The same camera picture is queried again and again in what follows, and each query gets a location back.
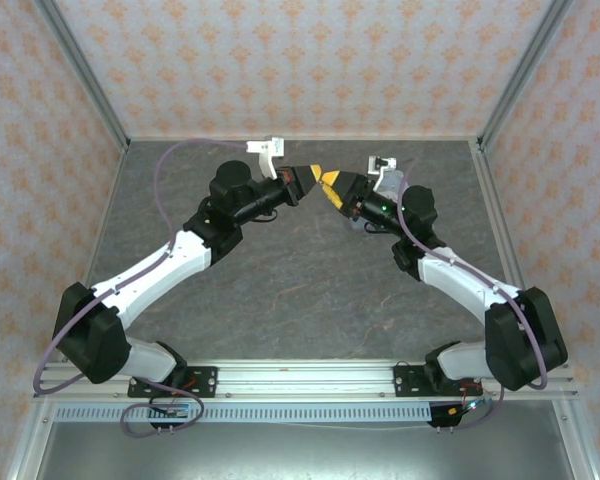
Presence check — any right base circuit board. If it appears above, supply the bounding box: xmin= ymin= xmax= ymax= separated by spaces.
xmin=445 ymin=394 xmax=497 ymax=417

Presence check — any grey metal lower shelf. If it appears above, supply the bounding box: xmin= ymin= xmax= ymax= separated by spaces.
xmin=7 ymin=399 xmax=600 ymax=480

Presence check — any right aluminium table edge rail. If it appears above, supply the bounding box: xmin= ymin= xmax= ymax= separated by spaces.
xmin=470 ymin=139 xmax=531 ymax=291

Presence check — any aluminium table edge rail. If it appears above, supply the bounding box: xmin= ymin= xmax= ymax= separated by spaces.
xmin=470 ymin=139 xmax=531 ymax=291
xmin=54 ymin=148 xmax=129 ymax=362

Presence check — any left aluminium table edge rail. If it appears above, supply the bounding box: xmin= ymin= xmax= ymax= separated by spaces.
xmin=54 ymin=148 xmax=129 ymax=362

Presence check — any right aluminium frame post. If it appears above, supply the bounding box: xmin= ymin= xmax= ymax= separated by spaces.
xmin=478 ymin=0 xmax=577 ymax=153

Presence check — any aluminium frame post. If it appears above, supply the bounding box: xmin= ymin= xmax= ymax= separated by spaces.
xmin=33 ymin=0 xmax=132 ymax=153
xmin=478 ymin=0 xmax=577 ymax=153

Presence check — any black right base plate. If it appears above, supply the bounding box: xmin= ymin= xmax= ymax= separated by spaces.
xmin=393 ymin=363 xmax=482 ymax=399

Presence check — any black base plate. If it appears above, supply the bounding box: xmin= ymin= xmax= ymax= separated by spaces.
xmin=393 ymin=363 xmax=482 ymax=399
xmin=127 ymin=366 xmax=219 ymax=399

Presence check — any left aluminium frame post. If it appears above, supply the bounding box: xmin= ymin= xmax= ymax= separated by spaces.
xmin=33 ymin=0 xmax=132 ymax=153

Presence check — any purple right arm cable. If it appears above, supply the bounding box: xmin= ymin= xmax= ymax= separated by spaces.
xmin=397 ymin=159 xmax=551 ymax=432

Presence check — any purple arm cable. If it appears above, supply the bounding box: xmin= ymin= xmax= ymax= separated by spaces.
xmin=32 ymin=138 xmax=251 ymax=440
xmin=397 ymin=159 xmax=551 ymax=432

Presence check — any aluminium mounting rail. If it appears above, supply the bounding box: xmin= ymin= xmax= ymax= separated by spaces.
xmin=32 ymin=358 xmax=579 ymax=402

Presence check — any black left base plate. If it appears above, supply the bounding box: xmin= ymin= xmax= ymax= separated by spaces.
xmin=127 ymin=366 xmax=219 ymax=399

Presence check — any slotted grey cable duct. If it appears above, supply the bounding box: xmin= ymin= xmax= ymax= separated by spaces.
xmin=54 ymin=403 xmax=434 ymax=424

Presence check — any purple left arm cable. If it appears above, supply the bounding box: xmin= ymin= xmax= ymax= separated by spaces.
xmin=32 ymin=138 xmax=251 ymax=440

